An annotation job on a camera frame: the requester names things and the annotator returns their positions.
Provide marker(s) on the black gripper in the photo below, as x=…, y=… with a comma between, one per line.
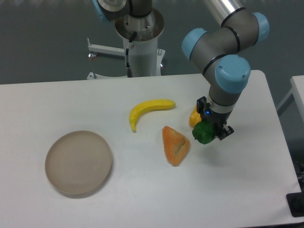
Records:
x=218, y=120

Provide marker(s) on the green toy pepper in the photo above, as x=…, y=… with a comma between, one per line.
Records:
x=204, y=132

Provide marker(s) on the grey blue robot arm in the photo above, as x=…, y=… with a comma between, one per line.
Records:
x=215, y=54

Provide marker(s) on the yellow toy pepper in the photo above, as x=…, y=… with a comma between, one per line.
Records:
x=194, y=117

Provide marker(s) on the yellow toy banana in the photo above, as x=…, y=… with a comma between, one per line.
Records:
x=146, y=107

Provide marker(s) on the white side table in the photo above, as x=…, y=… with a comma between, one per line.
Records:
x=296, y=93

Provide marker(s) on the black clamp at table edge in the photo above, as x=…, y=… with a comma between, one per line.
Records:
x=296, y=204

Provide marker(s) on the beige round plate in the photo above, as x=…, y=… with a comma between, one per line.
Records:
x=78, y=164

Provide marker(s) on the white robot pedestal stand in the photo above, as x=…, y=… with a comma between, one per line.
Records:
x=140, y=44

